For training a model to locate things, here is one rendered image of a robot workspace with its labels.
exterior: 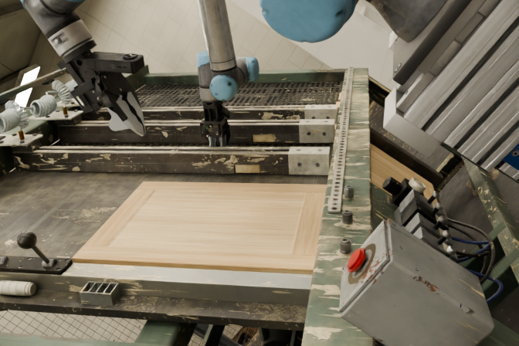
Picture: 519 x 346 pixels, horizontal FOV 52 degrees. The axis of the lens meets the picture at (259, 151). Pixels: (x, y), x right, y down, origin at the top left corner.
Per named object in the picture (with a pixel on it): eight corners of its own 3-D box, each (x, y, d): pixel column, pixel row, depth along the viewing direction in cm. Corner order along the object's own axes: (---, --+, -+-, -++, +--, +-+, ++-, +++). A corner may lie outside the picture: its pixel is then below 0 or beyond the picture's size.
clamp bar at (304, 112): (337, 127, 205) (335, 66, 196) (57, 128, 228) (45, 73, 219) (337, 120, 214) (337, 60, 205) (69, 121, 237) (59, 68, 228)
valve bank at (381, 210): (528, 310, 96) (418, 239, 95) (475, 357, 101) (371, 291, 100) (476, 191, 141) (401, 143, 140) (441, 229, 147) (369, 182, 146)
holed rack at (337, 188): (340, 213, 129) (340, 211, 129) (328, 212, 129) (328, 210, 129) (354, 68, 280) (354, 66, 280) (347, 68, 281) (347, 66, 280)
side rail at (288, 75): (344, 92, 277) (344, 71, 274) (147, 95, 299) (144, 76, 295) (345, 88, 285) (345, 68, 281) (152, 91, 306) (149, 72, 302)
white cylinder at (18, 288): (-3, 296, 114) (30, 299, 112) (-6, 285, 113) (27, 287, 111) (5, 289, 117) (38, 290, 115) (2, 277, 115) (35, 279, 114)
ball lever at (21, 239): (56, 274, 115) (27, 243, 105) (41, 273, 116) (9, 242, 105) (62, 259, 117) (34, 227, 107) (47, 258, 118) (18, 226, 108)
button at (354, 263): (374, 264, 74) (361, 256, 74) (357, 283, 76) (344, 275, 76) (373, 249, 78) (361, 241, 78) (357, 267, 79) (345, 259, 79)
